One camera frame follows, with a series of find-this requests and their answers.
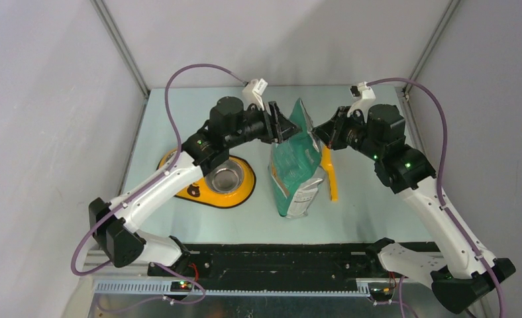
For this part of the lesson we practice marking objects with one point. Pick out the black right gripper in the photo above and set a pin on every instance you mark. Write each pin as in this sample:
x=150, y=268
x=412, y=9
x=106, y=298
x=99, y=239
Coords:
x=330, y=132

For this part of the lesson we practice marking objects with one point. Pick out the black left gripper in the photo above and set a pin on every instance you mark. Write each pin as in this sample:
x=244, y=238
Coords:
x=283, y=128

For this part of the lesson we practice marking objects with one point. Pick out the green white pet food bag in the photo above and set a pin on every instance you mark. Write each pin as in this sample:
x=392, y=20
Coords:
x=295, y=167

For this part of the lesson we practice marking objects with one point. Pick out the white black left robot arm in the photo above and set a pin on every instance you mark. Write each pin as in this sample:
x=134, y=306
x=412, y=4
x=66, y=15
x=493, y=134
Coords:
x=116, y=224

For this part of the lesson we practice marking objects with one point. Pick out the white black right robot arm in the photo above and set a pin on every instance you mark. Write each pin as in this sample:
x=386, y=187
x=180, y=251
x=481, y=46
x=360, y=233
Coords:
x=466, y=270

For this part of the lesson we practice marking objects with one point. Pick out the yellow double pet bowl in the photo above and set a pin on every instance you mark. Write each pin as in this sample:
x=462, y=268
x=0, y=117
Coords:
x=228, y=186

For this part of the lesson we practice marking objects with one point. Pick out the yellow plastic scoop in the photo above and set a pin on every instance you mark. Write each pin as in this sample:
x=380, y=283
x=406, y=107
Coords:
x=328, y=167

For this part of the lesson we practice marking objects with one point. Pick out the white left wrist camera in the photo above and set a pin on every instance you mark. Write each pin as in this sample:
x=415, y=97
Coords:
x=253, y=91

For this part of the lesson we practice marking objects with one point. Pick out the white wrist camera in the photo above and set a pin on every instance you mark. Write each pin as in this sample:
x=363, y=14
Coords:
x=253, y=91
x=364, y=98

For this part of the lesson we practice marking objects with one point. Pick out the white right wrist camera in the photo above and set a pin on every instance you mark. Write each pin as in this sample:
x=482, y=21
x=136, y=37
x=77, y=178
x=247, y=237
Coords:
x=364, y=98

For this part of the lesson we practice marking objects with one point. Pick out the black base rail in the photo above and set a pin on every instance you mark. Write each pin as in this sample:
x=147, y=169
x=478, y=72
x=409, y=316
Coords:
x=337, y=267

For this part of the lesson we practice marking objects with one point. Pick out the aluminium frame rail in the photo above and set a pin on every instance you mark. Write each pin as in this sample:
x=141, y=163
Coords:
x=146, y=278

